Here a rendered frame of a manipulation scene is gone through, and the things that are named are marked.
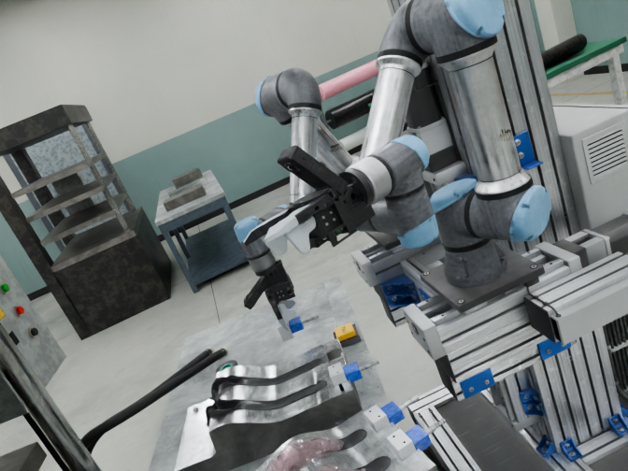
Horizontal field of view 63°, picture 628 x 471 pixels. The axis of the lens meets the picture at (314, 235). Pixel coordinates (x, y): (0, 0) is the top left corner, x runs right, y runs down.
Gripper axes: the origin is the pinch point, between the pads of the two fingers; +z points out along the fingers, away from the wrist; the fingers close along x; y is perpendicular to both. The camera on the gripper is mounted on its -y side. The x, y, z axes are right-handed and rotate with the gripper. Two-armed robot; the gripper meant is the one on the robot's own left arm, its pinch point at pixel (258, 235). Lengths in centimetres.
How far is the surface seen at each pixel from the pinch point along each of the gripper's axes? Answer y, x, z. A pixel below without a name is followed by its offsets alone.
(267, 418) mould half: 50, 51, -1
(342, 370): 49, 42, -22
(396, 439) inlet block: 56, 17, -14
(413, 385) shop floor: 130, 129, -94
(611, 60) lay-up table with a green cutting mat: 53, 136, -392
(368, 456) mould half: 58, 22, -8
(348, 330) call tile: 53, 67, -42
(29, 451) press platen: 31, 82, 47
